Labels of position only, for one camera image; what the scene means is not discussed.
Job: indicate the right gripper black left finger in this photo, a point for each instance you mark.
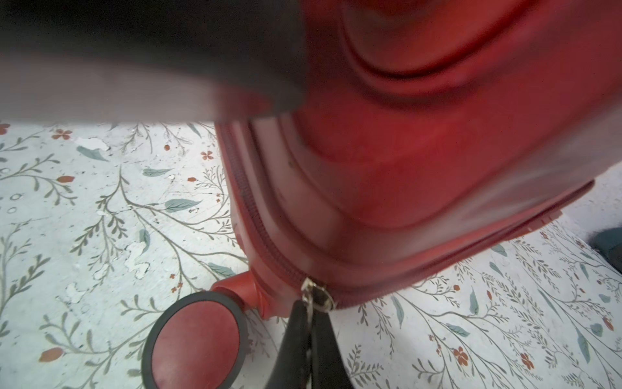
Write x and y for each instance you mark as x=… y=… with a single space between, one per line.
x=292 y=368

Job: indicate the red hard-shell suitcase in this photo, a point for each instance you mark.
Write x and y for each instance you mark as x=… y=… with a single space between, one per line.
x=432 y=130

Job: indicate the teal twin-bell alarm clock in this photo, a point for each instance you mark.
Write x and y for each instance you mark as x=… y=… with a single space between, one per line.
x=608 y=243

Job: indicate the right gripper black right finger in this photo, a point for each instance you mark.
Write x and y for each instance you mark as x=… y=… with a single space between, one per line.
x=327 y=370

